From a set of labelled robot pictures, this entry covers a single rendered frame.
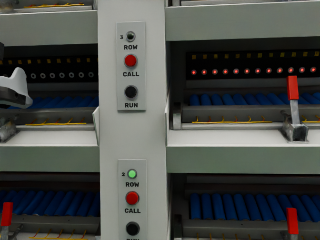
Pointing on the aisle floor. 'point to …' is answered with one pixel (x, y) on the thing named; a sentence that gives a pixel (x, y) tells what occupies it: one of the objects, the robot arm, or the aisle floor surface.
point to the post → (134, 115)
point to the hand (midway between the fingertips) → (16, 106)
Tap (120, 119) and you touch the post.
